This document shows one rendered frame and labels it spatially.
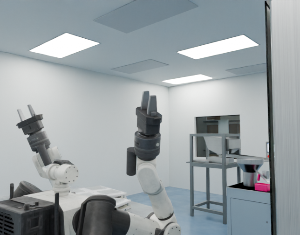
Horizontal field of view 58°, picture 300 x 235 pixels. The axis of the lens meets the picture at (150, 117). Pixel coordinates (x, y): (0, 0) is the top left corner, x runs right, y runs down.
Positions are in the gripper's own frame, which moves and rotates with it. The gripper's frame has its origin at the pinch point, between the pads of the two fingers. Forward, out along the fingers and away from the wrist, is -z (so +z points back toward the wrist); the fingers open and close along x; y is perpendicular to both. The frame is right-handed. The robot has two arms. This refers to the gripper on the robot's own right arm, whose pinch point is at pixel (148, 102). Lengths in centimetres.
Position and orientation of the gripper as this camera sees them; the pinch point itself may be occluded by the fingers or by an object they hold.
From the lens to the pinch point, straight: 86.6
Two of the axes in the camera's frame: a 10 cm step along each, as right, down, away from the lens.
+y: 9.1, -1.0, 4.0
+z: -0.4, 9.4, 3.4
